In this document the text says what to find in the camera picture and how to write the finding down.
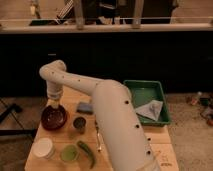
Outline blue sponge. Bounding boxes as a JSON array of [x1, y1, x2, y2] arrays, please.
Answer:
[[76, 102, 93, 114]]

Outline dark brown bowl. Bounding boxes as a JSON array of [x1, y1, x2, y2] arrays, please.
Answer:
[[41, 105, 67, 130]]

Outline orange bowl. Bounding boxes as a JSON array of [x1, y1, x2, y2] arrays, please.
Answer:
[[41, 111, 67, 131]]

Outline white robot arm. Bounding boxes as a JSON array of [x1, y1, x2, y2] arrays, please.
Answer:
[[39, 60, 161, 171]]

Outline metal fork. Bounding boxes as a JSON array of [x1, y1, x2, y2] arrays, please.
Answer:
[[95, 121, 102, 152]]

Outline green plastic tray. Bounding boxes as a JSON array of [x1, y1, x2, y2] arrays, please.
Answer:
[[123, 80, 171, 127]]

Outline grey folded cloth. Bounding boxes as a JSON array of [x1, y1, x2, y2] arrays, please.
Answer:
[[135, 100, 163, 121]]

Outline black stand legs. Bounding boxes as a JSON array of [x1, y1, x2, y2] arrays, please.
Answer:
[[0, 98, 37, 138]]

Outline green chili pepper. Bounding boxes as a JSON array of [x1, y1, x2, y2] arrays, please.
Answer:
[[77, 141, 96, 168]]

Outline small metal cup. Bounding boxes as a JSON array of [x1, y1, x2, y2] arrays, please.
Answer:
[[73, 117, 86, 134]]

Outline green small bowl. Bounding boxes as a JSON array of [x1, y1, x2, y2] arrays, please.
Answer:
[[60, 144, 78, 162]]

